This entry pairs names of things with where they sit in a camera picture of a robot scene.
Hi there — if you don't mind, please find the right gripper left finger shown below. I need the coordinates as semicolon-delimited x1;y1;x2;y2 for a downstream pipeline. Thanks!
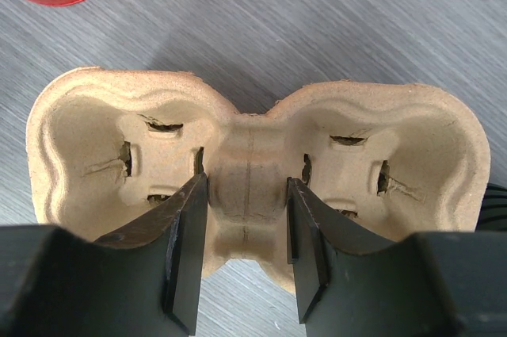
1;174;208;336

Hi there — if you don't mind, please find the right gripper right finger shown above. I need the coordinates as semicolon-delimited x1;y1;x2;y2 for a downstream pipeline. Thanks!
287;178;506;336

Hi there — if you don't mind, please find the pulp cup carrier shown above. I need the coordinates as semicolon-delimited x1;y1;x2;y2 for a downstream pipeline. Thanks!
25;67;490;292

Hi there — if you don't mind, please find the stack of black lids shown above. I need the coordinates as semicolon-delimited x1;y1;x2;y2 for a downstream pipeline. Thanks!
476;183;507;232

